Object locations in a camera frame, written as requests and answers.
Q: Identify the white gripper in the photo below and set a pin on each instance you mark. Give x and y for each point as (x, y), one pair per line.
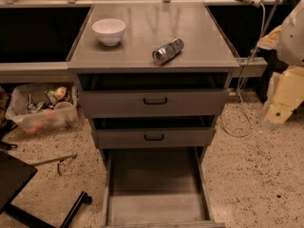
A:
(293, 38)

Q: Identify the silver redbull can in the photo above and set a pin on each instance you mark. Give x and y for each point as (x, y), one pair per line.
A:
(168, 51)

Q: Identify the grey metal drawer cabinet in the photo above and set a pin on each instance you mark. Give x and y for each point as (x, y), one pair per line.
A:
(150, 25)

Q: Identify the grey top drawer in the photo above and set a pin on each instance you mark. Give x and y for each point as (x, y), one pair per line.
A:
(137, 95)

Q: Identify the grey drawer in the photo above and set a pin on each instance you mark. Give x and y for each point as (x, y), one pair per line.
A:
(156, 188)
(150, 132)
(137, 95)

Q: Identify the grey bottom drawer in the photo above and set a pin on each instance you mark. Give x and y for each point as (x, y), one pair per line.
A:
(156, 188)

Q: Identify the grey middle drawer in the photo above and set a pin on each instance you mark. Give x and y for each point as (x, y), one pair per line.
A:
(150, 132)

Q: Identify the white ceramic bowl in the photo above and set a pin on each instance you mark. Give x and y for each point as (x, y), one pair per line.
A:
(109, 31)

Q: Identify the metal rod on floor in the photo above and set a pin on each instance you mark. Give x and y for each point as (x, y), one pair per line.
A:
(58, 160)

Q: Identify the clear plastic storage bin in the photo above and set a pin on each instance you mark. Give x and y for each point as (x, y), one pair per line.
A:
(41, 107)

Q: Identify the black chair base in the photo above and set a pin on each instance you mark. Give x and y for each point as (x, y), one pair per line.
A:
(15, 179)

